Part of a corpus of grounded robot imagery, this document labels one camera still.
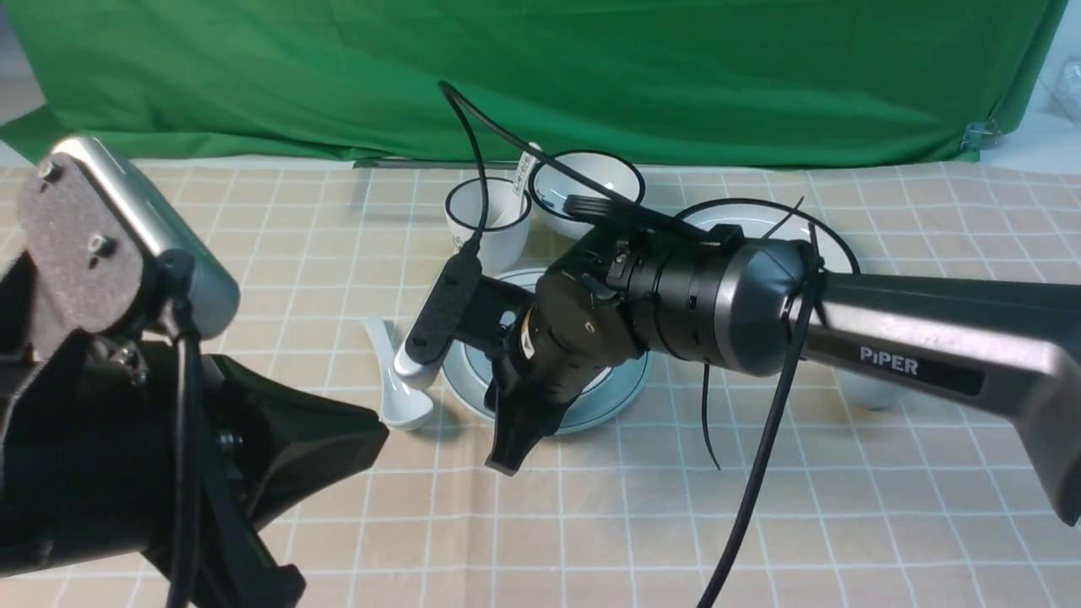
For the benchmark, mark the metal clip on backdrop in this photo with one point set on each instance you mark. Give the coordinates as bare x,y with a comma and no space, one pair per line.
979,136

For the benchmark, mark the illustrated black-rimmed plate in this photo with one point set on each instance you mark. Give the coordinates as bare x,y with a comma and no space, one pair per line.
762,218

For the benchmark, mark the plain pale green cup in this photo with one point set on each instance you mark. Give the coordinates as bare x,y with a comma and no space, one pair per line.
869,393

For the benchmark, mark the plain white ceramic spoon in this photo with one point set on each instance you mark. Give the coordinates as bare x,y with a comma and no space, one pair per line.
402,408

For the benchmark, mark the green backdrop cloth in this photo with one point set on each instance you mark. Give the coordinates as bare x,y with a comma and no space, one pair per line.
771,84

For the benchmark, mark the plain pale green plate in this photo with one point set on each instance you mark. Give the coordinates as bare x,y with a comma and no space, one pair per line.
531,324

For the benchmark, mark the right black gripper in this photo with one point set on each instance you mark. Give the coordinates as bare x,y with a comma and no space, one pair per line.
527,410

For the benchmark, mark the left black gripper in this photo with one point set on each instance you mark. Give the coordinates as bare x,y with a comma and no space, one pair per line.
89,460

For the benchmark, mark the beige checkered tablecloth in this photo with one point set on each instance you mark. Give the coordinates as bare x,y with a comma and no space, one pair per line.
923,504

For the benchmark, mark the black-rimmed white cup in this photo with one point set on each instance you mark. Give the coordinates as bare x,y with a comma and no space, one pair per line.
507,225

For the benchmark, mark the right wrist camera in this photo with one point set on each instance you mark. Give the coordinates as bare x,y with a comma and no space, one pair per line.
420,357

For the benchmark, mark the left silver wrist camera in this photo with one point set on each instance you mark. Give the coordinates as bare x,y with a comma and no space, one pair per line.
108,254

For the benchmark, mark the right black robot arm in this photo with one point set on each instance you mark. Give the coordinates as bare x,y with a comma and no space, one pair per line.
1005,348

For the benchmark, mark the patterned white spoon in cup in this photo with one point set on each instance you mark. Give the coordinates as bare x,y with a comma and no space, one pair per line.
524,168

